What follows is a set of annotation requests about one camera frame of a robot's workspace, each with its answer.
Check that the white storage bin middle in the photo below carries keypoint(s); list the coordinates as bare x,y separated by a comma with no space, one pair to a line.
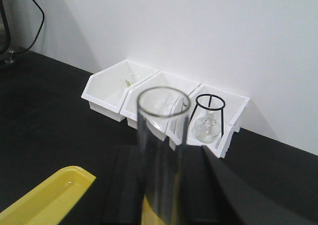
162,95

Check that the white storage bin right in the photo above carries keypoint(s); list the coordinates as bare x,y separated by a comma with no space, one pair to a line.
233,112

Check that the clear glass round flask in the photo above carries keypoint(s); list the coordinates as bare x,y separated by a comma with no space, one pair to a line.
207,128

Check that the black wire tripod stand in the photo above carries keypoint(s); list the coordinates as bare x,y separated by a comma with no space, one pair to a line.
211,102

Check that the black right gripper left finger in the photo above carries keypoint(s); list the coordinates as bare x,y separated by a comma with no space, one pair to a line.
115,197

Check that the white storage bin left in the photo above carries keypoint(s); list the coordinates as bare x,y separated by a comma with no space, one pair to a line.
105,92

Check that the yellow plastic tray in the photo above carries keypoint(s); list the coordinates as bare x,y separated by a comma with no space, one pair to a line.
50,201

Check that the white storage bin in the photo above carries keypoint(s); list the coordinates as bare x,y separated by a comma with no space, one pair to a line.
233,112
162,95
105,92

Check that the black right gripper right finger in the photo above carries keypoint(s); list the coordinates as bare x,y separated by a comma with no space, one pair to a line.
213,195

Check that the clear glass test tube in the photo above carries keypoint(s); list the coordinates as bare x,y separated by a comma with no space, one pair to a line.
160,172

